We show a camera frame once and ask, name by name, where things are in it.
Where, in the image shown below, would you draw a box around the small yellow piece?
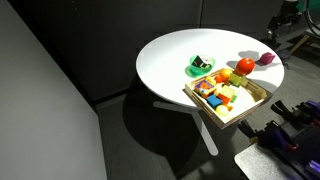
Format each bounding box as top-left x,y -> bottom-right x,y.
205,75 -> 217,86

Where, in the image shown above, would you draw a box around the green bowl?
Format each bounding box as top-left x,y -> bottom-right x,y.
189,54 -> 216,76

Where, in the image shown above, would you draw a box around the black perforated board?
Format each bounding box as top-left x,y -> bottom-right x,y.
289,121 -> 320,180

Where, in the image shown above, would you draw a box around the black white printed cube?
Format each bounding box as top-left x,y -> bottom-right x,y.
193,55 -> 213,70

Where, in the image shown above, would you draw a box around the pink block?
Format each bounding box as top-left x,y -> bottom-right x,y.
259,51 -> 276,66

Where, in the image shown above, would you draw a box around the yellow-green cube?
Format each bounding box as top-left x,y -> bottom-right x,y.
228,71 -> 248,88

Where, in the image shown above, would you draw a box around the yellow ball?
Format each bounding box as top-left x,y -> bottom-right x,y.
215,104 -> 230,117

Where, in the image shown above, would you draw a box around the orange ball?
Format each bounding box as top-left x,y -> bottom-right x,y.
218,67 -> 233,81

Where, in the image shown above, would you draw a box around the green saucer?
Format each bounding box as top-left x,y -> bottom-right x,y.
184,64 -> 201,79

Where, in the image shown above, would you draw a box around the grey metal bar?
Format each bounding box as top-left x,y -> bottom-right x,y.
274,28 -> 313,44

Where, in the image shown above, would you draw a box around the red ball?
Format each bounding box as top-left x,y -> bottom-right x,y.
235,57 -> 256,76

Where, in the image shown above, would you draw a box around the wooden stick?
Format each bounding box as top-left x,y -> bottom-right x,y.
289,34 -> 311,54

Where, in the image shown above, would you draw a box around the purple clamp orange tips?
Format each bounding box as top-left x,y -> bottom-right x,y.
237,119 -> 299,153
270,99 -> 320,125

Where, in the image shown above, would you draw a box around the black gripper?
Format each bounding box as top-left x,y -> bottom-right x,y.
266,3 -> 301,38

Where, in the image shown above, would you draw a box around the wooden tray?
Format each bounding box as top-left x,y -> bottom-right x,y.
183,68 -> 274,130

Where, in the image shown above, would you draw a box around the blue block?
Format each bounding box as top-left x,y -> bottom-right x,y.
205,94 -> 223,109

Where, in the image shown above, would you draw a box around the grey metal plate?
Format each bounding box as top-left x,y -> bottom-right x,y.
233,143 -> 301,180

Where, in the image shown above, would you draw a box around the orange block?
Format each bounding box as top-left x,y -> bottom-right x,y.
216,85 -> 235,104

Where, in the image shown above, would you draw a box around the multicolour printed cube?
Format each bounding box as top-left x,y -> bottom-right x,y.
194,79 -> 216,99

